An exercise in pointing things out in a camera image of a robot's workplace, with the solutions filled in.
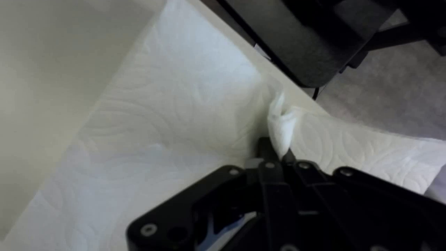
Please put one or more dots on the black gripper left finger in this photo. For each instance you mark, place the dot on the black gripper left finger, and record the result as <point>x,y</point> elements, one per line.
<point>274,200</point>

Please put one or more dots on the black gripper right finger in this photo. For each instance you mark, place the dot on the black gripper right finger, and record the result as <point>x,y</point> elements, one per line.
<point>353,210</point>

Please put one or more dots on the white paper towel sheet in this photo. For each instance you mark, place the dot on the white paper towel sheet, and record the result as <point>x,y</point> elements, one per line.
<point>176,116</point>

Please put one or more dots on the black chair seat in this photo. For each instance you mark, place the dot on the black chair seat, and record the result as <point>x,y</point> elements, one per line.
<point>297,37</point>

